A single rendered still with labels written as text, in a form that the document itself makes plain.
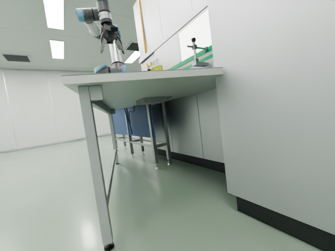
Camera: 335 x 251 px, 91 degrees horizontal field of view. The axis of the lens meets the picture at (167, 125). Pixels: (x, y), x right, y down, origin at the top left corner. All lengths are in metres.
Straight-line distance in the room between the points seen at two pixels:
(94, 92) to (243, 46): 0.65
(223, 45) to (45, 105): 6.98
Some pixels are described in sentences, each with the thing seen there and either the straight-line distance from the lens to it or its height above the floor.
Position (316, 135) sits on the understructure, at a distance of 0.72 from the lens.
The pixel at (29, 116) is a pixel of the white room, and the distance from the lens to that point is 7.45.
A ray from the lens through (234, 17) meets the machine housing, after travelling 0.90.
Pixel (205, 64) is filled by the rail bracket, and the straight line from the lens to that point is 1.15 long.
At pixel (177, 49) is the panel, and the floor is 1.17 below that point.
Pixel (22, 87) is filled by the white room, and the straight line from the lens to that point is 7.60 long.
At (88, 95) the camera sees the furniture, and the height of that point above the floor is 0.67.
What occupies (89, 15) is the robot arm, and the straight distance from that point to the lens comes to 1.39.
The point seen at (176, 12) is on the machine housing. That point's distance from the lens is 1.91.
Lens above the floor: 0.55
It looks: 4 degrees down
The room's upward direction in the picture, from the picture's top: 7 degrees counter-clockwise
